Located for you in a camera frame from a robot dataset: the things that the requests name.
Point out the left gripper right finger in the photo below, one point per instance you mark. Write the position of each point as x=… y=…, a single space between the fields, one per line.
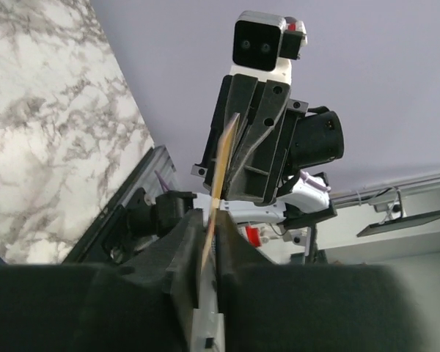
x=247 y=286

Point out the gold card with stripe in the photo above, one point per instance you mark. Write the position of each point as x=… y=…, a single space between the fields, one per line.
x=224 y=149

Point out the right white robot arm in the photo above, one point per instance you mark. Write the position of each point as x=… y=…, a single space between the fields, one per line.
x=306 y=204

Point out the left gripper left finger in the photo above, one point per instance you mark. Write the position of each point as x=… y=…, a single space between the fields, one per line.
x=166 y=271

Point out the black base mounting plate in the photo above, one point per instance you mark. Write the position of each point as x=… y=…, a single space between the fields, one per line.
x=148 y=203

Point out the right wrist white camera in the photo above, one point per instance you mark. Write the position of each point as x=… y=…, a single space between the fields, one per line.
x=264 y=46

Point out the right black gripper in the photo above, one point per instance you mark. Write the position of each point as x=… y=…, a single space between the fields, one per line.
x=278 y=146

